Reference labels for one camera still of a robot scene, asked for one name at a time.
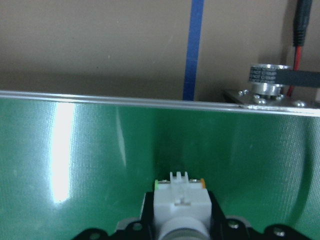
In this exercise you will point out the white green push button switch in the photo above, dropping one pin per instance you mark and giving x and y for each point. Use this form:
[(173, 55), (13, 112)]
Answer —
[(182, 205)]

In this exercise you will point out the green belt conveyor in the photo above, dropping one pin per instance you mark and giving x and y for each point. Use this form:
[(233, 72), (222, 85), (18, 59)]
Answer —
[(75, 150)]

